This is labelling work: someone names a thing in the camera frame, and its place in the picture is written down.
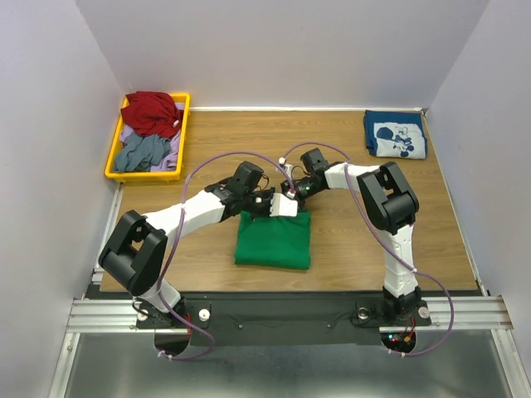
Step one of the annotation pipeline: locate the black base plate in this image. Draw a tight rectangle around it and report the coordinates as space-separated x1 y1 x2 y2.
127 292 431 351

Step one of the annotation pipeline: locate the green t shirt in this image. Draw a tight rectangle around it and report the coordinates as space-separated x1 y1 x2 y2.
234 211 311 271

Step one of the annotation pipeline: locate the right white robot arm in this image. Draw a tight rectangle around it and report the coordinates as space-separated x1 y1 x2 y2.
282 148 421 323

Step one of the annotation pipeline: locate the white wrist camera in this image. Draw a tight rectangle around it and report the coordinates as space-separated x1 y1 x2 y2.
277 157 298 183
269 193 298 217

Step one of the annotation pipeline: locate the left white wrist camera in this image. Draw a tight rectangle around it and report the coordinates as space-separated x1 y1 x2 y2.
269 193 298 217

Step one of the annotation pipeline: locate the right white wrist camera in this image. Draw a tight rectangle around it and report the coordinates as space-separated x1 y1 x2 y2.
277 157 298 183

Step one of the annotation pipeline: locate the red t shirt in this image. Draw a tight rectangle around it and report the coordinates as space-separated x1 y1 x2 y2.
120 91 183 139

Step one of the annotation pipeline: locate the purple cable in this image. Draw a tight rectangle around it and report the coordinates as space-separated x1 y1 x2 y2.
156 151 298 361
280 142 455 358

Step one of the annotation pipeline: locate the grey blue t shirt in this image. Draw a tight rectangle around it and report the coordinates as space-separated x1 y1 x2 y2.
112 133 171 173

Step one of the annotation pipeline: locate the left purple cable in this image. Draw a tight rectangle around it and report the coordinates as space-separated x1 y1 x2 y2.
156 151 298 361

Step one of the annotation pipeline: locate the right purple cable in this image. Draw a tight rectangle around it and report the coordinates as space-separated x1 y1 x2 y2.
280 142 455 358

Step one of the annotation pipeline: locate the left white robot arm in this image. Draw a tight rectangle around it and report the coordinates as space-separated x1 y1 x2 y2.
98 161 276 315

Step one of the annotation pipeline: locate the folded blue printed t shirt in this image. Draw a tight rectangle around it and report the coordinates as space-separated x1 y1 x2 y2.
363 110 428 160

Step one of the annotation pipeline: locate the aluminium frame rail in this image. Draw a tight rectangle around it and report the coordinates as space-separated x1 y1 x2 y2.
47 182 144 398

